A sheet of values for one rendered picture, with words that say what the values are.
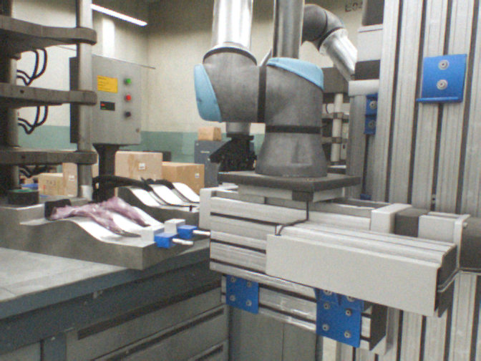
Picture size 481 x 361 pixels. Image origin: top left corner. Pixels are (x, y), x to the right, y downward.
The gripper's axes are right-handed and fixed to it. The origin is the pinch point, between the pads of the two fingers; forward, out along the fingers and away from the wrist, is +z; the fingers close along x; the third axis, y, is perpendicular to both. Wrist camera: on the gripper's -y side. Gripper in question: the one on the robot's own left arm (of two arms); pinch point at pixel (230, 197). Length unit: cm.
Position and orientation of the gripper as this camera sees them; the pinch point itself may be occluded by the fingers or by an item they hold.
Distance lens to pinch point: 132.1
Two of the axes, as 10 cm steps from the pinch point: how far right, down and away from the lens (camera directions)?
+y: 7.2, 1.0, -6.8
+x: 6.9, -0.6, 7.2
